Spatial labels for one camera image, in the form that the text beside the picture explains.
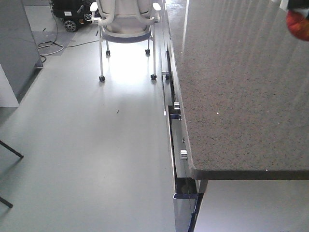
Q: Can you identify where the red yellow apple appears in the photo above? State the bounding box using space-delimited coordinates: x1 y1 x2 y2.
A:
286 9 309 42

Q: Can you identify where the black wheeled robot base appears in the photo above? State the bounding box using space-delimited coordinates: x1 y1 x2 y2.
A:
51 0 95 32

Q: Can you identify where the dark counter cabinet with knobs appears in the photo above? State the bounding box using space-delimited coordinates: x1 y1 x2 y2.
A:
166 0 309 232

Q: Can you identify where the grey mesh office chair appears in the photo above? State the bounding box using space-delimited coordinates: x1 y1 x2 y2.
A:
90 0 161 82

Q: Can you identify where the grey partition panel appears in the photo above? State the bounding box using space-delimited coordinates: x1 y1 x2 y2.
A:
0 0 43 107

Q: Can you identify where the black metal stand leg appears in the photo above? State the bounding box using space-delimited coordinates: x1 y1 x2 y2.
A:
0 140 24 208

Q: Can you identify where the white floor cable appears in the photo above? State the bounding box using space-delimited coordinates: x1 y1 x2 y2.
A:
37 40 100 63

